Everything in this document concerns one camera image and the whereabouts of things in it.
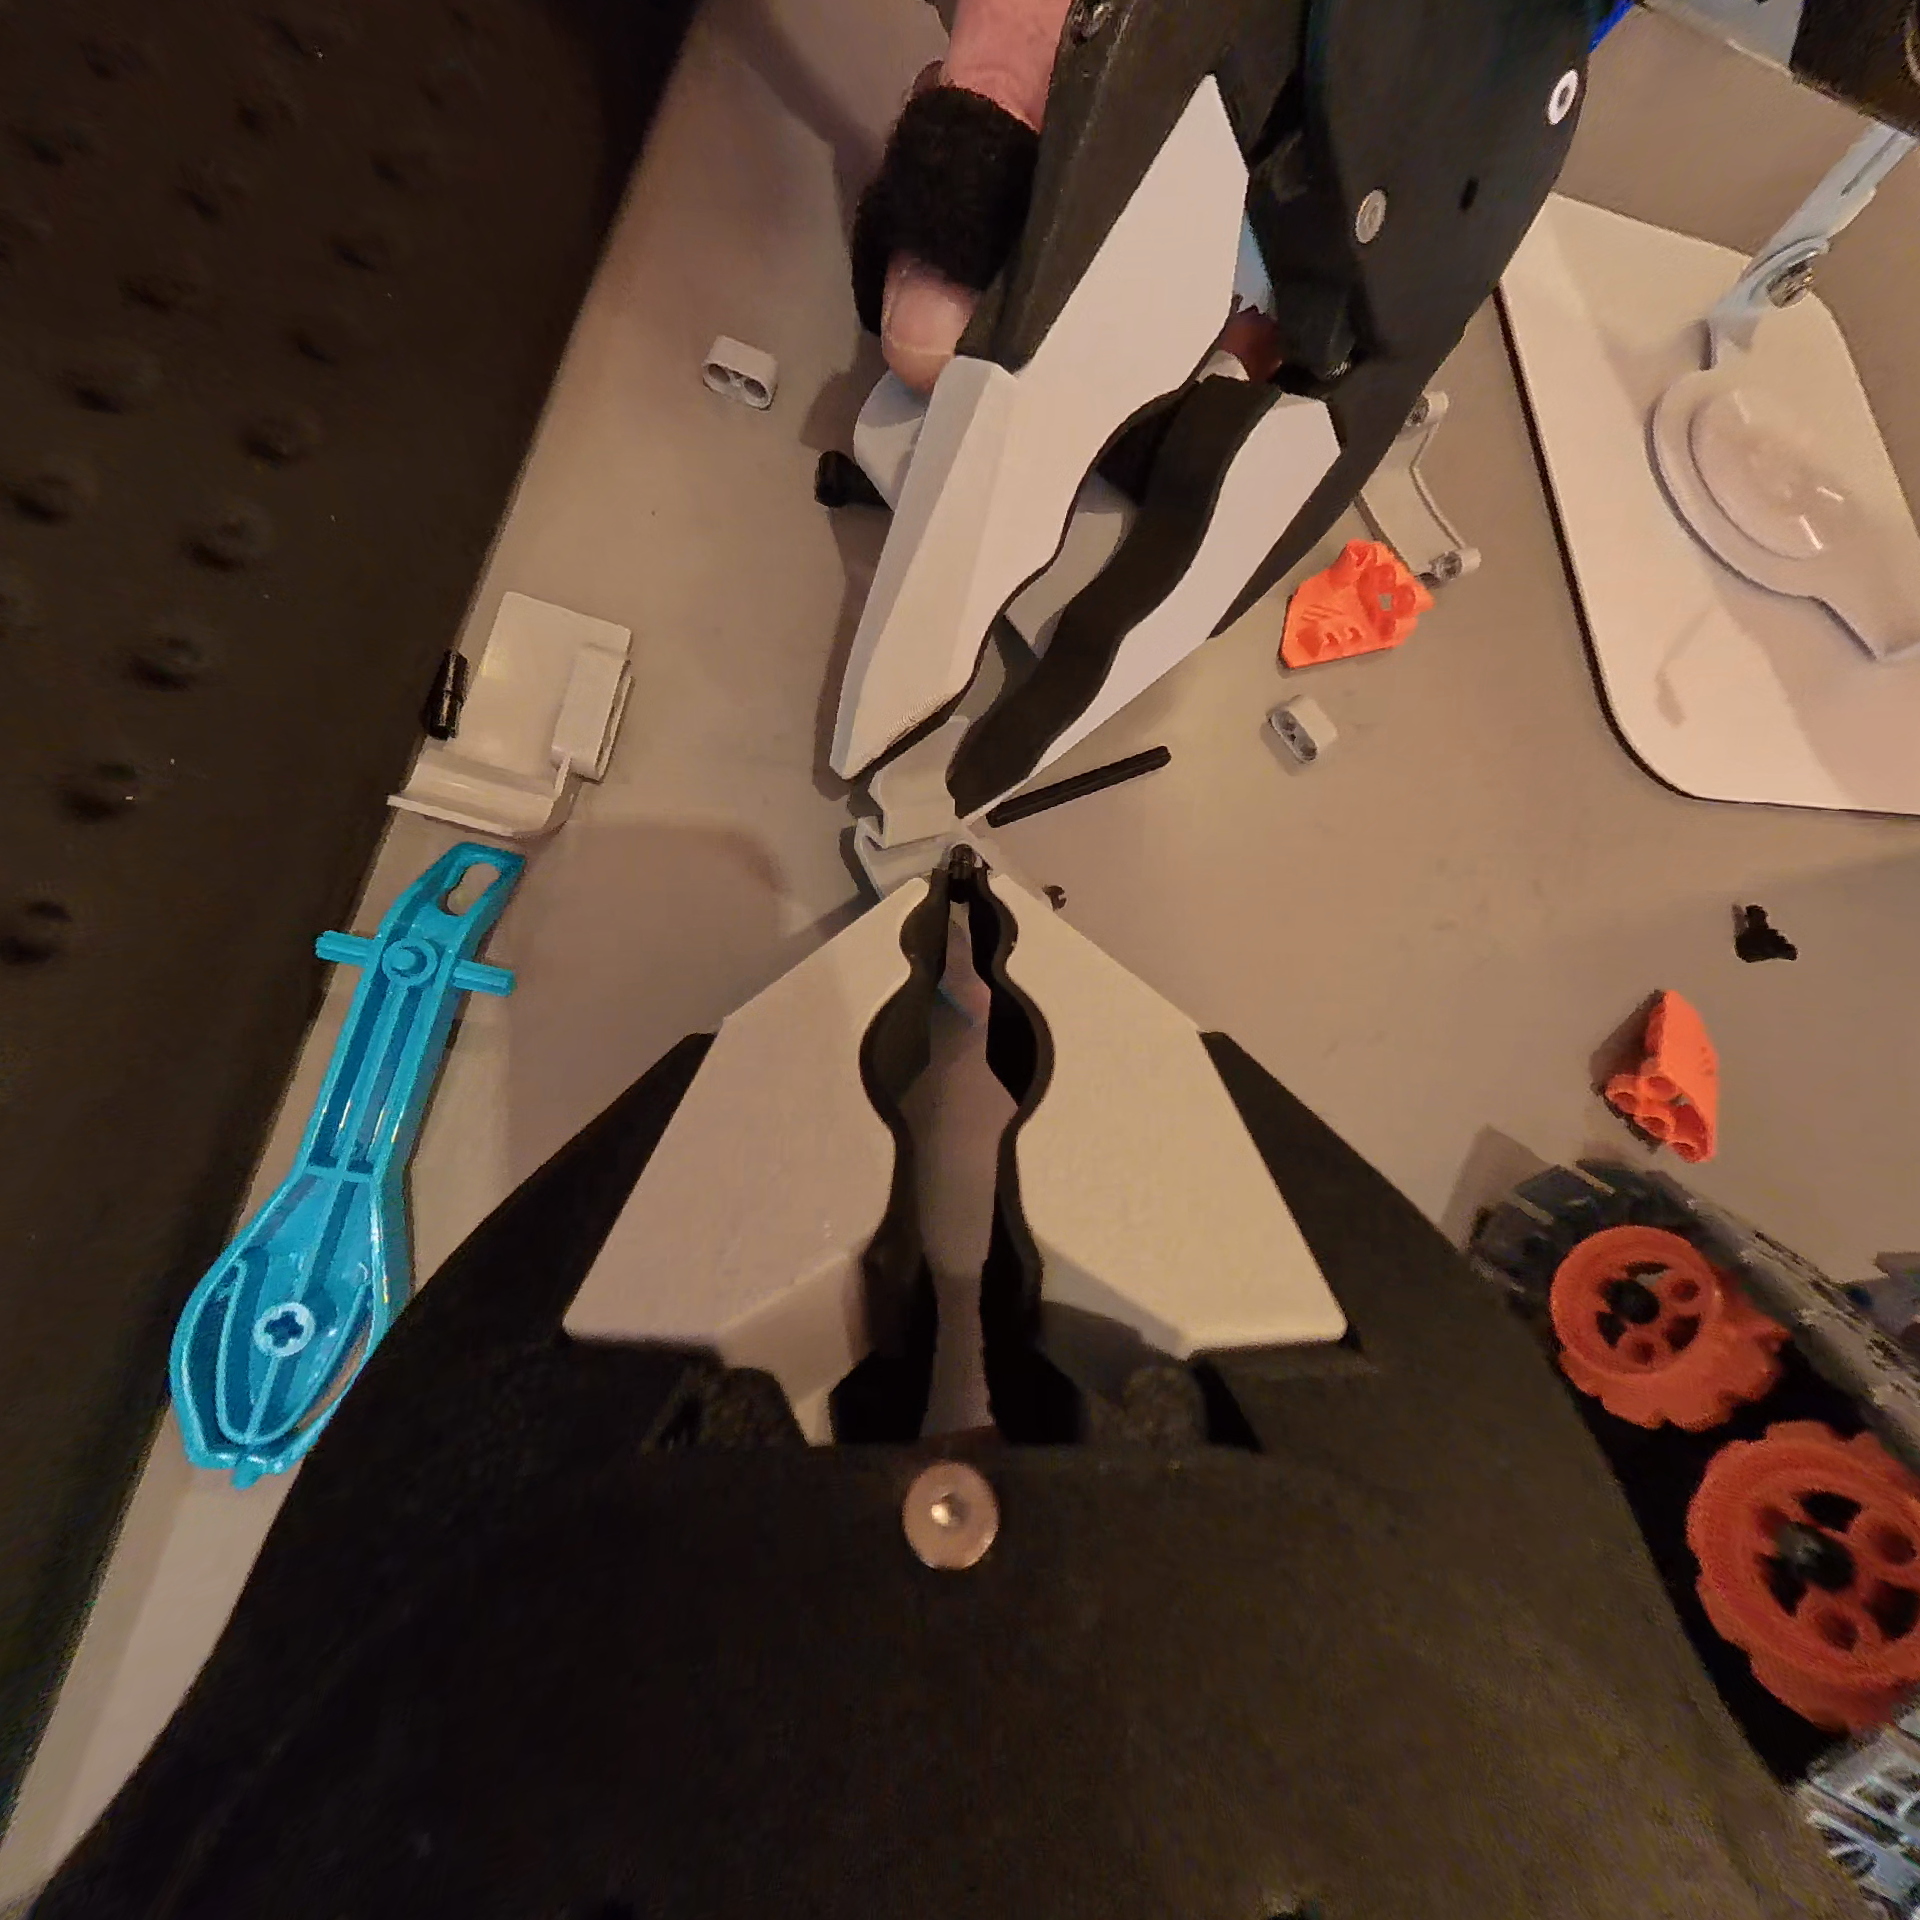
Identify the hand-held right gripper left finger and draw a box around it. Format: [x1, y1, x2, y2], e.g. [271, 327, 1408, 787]
[563, 874, 954, 1450]

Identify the long black axle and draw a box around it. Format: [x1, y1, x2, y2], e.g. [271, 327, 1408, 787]
[985, 742, 1171, 828]

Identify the grey curved panel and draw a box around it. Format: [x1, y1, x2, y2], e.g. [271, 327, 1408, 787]
[1353, 389, 1486, 589]

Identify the person's left hand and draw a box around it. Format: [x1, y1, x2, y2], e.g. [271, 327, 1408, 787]
[878, 0, 1076, 396]

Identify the grey orange tracked toy robot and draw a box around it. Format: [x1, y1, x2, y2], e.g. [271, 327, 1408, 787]
[1465, 1154, 1920, 1920]

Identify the black perforated chair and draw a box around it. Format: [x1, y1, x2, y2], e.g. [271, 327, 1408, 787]
[0, 0, 704, 1825]

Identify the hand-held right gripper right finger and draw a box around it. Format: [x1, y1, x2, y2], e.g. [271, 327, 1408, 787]
[968, 874, 1350, 1450]

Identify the grey curved panel assembly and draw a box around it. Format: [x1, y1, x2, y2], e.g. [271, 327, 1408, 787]
[843, 717, 1055, 1034]
[385, 591, 636, 840]

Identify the orange ribbed panel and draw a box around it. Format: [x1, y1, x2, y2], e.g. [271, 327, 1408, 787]
[1278, 539, 1435, 669]

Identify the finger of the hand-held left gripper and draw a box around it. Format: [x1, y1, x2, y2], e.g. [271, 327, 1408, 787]
[829, 78, 1280, 784]
[945, 378, 1349, 822]

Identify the orange wedge panel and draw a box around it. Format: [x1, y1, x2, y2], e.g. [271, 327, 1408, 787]
[1596, 987, 1723, 1165]

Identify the teal separator tool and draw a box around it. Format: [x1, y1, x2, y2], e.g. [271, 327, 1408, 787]
[168, 840, 528, 1491]

